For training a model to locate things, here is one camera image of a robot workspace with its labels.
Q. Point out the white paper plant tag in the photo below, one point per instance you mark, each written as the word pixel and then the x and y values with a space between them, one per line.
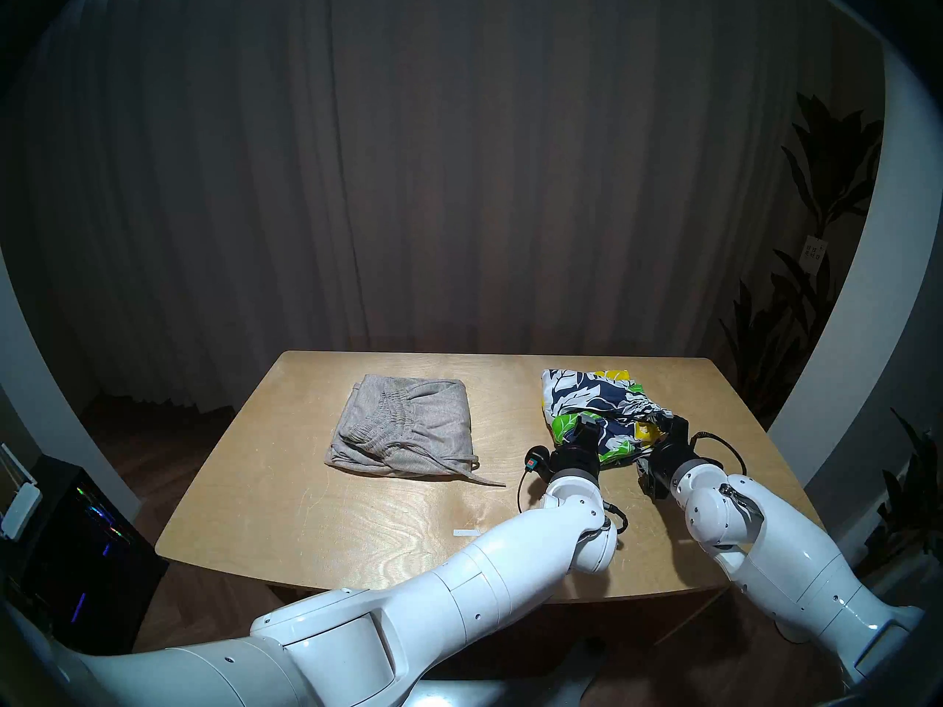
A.
pixel 812 254

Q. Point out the long beige curtain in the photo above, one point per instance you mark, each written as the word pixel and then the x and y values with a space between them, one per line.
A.
pixel 442 160

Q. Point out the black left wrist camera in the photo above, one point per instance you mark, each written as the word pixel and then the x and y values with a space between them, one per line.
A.
pixel 536 459

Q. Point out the black computer tower with lights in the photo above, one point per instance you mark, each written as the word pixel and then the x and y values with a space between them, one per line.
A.
pixel 81 558

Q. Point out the white box device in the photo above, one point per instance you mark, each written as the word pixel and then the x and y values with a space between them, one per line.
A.
pixel 20 510

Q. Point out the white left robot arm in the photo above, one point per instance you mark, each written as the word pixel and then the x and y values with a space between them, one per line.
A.
pixel 442 602

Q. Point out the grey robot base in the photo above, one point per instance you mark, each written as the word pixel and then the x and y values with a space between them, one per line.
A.
pixel 516 691

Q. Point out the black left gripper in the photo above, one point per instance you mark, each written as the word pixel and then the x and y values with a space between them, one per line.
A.
pixel 578 448

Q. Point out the tall dark leafy plant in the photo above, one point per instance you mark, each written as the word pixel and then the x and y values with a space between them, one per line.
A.
pixel 832 160

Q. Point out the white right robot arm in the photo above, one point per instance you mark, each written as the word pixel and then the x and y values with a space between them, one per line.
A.
pixel 781 551

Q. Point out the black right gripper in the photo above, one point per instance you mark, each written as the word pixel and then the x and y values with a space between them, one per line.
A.
pixel 667 459

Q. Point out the light wooden table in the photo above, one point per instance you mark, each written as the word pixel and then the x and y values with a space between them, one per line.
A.
pixel 295 507

